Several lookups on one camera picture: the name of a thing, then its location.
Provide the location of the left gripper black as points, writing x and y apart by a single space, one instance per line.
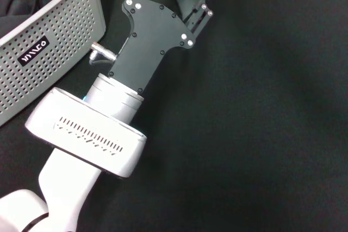
152 39

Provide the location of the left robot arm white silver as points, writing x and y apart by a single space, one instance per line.
87 139

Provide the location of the grey perforated storage box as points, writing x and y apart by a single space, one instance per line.
54 39

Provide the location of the black tablecloth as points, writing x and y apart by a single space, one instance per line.
244 120

